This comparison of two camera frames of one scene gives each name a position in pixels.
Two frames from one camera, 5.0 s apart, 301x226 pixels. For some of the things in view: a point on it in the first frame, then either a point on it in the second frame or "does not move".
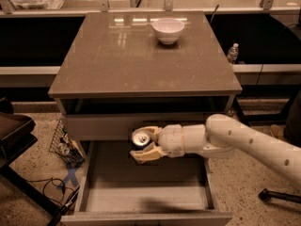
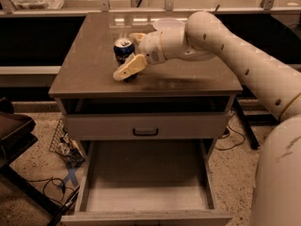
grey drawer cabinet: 120,71 does not move
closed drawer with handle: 118,126 does not move
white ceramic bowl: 167,29 does not move
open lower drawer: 116,189 does not move
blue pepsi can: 140,140 to 123,48
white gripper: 170,140 to 150,47
